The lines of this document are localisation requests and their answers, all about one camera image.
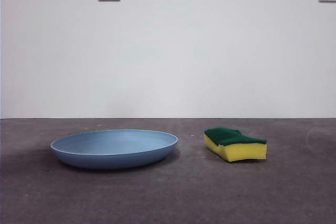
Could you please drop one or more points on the light blue round plate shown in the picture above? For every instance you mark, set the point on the light blue round plate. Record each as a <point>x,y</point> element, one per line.
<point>110,150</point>

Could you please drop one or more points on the yellow sponge with green pad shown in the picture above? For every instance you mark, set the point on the yellow sponge with green pad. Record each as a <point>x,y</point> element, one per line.
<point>239,150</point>

